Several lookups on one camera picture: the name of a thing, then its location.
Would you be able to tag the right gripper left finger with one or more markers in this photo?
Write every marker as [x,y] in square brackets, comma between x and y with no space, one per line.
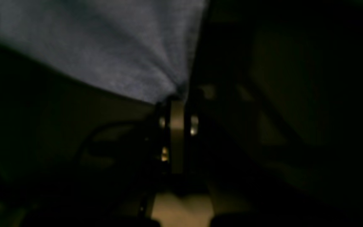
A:
[157,164]

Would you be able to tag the blue-grey t-shirt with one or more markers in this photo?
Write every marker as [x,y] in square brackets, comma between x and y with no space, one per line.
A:
[140,49]

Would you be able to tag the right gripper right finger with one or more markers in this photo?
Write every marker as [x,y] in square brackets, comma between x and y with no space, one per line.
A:
[198,154]

